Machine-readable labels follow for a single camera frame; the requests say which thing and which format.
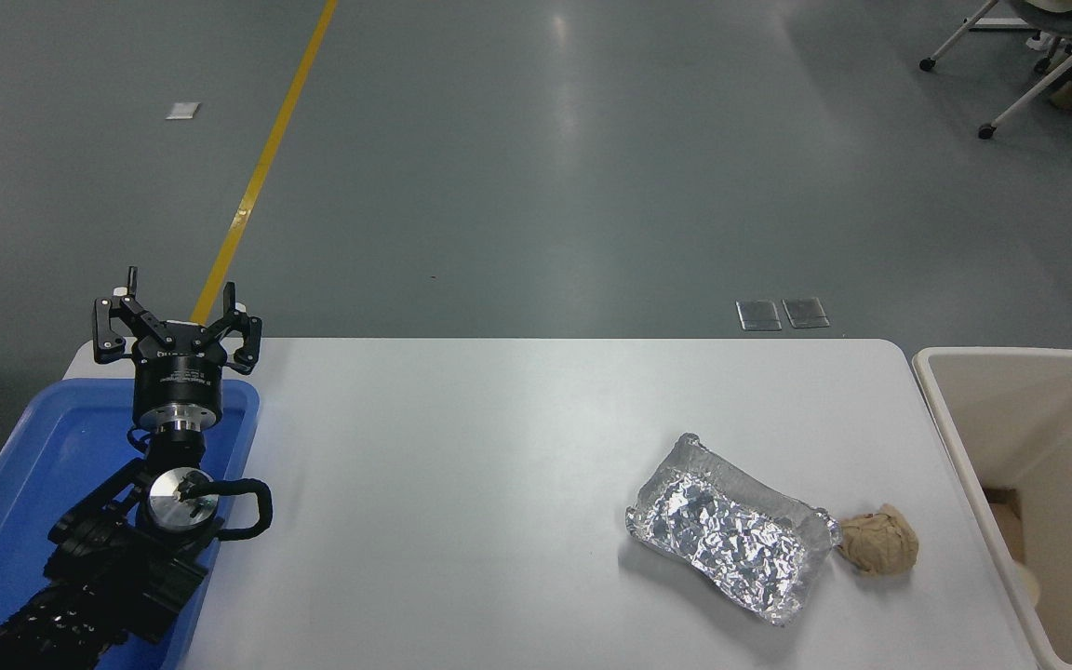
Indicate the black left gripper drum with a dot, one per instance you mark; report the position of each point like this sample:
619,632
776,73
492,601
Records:
178,383

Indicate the white paper cup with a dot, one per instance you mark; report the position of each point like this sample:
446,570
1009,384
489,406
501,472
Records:
1025,584

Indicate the large pale plastic bin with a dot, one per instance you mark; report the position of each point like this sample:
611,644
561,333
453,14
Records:
1029,428

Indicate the blue plastic tray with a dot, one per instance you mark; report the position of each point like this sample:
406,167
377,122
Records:
43,465

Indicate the crumpled tan paper ball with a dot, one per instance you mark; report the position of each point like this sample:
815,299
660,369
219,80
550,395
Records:
880,544

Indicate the metal floor plate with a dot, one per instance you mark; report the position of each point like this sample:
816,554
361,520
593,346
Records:
758,314
806,313

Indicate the crumpled foil tray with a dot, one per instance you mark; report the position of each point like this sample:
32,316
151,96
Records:
731,535

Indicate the white-framed wheeled chair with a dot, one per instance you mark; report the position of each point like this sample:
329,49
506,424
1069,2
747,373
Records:
1048,79

